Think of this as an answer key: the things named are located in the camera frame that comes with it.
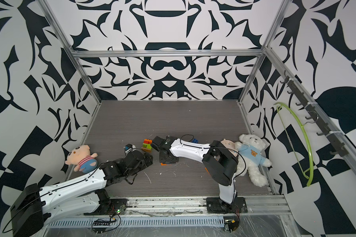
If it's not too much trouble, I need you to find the long green lego brick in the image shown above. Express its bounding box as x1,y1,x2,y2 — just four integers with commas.
142,143,152,150

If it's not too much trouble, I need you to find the tan lego plate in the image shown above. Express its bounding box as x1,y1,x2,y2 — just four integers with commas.
141,148,151,153

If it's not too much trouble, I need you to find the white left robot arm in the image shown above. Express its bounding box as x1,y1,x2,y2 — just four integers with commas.
10,150,153,237

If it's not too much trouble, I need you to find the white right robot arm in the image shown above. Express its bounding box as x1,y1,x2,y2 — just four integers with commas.
151,136,238,205

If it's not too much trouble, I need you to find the pink pig plush toy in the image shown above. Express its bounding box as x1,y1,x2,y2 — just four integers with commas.
65,145,98,173

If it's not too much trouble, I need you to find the white teddy bear plush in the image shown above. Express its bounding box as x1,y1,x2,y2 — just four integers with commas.
235,134,272,187

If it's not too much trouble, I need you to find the green plastic hoop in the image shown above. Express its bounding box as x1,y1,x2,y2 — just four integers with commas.
274,102,314,187

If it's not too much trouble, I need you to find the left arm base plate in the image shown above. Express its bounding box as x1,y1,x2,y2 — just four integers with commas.
84,198,128,216

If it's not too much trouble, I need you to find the white cable duct strip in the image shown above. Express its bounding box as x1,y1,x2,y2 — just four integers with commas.
48,216,224,228

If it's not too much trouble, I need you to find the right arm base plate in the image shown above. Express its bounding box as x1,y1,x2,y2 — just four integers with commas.
206,197,248,214

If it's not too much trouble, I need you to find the aluminium cage frame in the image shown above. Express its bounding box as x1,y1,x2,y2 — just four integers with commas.
35,0,356,237

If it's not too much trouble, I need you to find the black wall hook rack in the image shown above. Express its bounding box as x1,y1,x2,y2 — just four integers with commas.
281,71,350,157

